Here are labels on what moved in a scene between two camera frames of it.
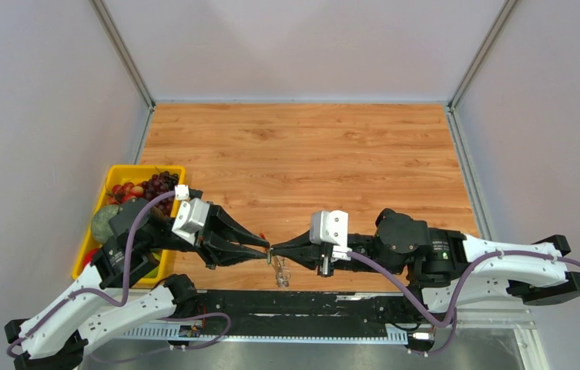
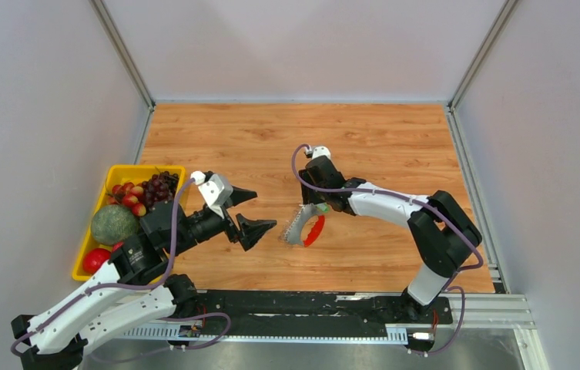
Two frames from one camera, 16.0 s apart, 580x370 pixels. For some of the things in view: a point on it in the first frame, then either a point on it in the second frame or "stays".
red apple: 88,256 stays
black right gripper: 302,250 -> 308,196
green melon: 101,229 stays
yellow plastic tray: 121,174 stays
